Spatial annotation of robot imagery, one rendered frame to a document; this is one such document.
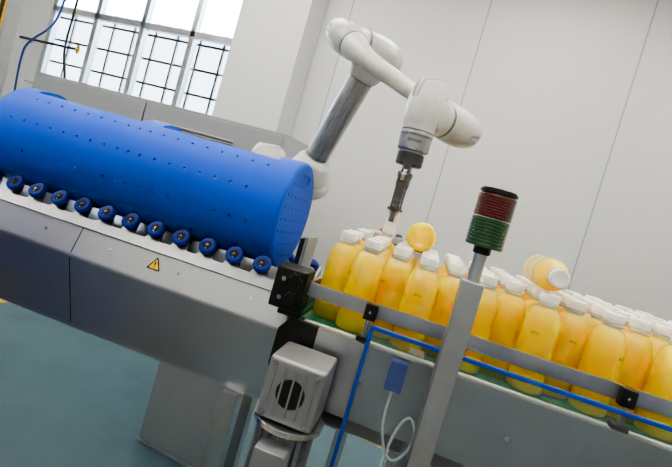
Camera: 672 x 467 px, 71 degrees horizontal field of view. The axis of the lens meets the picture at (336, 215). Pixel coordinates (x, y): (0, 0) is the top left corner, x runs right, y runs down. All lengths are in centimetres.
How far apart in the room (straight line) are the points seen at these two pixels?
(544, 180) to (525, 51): 103
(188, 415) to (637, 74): 369
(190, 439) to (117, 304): 87
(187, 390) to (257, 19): 328
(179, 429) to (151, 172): 117
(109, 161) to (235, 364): 60
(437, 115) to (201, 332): 83
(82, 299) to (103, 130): 45
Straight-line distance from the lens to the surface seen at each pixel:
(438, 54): 418
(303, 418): 93
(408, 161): 129
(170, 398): 209
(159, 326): 131
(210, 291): 119
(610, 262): 399
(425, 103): 130
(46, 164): 146
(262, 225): 112
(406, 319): 100
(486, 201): 81
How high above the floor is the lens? 118
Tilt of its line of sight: 3 degrees down
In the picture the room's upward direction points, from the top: 16 degrees clockwise
